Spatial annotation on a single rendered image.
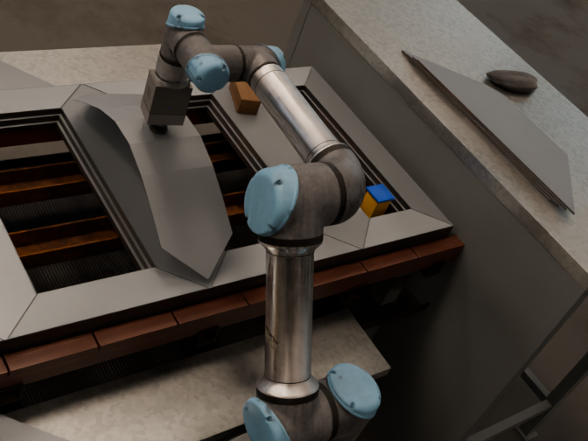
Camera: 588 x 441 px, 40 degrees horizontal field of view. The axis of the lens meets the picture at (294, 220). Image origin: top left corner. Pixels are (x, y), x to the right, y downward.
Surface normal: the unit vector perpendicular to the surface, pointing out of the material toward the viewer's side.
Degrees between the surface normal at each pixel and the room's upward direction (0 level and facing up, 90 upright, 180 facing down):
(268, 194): 82
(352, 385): 9
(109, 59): 0
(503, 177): 0
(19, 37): 0
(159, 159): 18
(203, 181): 28
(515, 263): 90
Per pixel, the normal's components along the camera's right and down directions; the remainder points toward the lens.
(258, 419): -0.81, 0.24
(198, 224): 0.53, -0.24
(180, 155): 0.45, -0.45
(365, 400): 0.44, -0.71
